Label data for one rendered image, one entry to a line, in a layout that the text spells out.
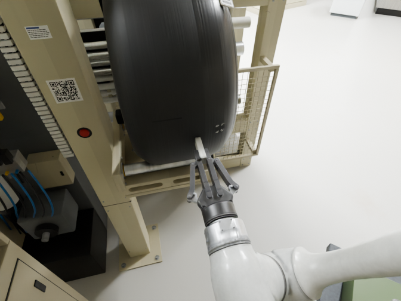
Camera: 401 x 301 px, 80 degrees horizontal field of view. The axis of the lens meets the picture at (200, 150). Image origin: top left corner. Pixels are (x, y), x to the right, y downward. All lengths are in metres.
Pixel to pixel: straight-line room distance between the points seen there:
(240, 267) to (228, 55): 0.45
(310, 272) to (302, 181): 1.63
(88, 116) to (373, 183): 2.18
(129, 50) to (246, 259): 0.48
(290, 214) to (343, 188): 0.54
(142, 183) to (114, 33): 0.54
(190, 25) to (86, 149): 0.57
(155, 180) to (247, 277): 0.57
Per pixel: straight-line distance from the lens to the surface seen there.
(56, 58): 0.77
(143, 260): 1.72
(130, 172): 0.92
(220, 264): 0.49
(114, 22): 0.63
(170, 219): 1.83
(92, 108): 0.83
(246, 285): 0.47
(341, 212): 2.12
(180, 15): 0.61
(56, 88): 0.81
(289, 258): 0.58
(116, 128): 1.06
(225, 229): 0.50
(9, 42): 0.79
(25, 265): 1.00
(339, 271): 0.55
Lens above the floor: 1.59
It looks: 45 degrees down
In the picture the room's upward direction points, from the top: straight up
